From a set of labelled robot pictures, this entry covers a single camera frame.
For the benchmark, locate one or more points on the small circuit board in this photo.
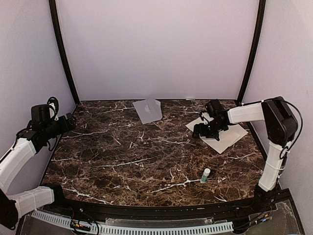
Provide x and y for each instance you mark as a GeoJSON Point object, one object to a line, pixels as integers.
{"type": "Point", "coordinates": [78, 226]}

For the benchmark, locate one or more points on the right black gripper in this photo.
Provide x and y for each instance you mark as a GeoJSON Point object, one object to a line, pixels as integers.
{"type": "Point", "coordinates": [197, 127]}

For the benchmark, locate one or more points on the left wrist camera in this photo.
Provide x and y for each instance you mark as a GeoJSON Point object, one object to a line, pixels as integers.
{"type": "Point", "coordinates": [53, 107]}

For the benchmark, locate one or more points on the green glue stick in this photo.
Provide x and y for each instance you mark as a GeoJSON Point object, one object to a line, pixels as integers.
{"type": "Point", "coordinates": [205, 175]}

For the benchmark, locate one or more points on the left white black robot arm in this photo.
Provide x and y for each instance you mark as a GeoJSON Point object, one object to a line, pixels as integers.
{"type": "Point", "coordinates": [43, 126]}

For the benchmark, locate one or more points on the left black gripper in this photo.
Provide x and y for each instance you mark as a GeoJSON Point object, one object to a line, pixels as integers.
{"type": "Point", "coordinates": [71, 124]}

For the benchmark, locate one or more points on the grey envelope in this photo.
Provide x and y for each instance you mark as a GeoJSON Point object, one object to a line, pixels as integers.
{"type": "Point", "coordinates": [148, 110]}

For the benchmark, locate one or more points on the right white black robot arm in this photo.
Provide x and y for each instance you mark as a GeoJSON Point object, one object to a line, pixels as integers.
{"type": "Point", "coordinates": [282, 128]}

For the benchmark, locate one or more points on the left black frame post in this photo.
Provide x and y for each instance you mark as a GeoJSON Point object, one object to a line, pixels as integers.
{"type": "Point", "coordinates": [62, 50]}

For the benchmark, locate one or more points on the right black frame post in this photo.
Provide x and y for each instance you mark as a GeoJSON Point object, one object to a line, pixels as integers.
{"type": "Point", "coordinates": [253, 50]}

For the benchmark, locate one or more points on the black frame post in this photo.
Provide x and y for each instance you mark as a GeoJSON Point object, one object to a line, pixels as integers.
{"type": "Point", "coordinates": [62, 50]}
{"type": "Point", "coordinates": [253, 50]}

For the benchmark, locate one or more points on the white slotted cable duct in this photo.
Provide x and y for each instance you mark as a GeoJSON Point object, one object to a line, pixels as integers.
{"type": "Point", "coordinates": [140, 227]}

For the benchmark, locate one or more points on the black front rail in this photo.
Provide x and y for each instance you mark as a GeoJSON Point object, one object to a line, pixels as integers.
{"type": "Point", "coordinates": [101, 212]}

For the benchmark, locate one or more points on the beige letter paper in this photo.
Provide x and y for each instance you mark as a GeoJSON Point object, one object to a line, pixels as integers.
{"type": "Point", "coordinates": [227, 138]}

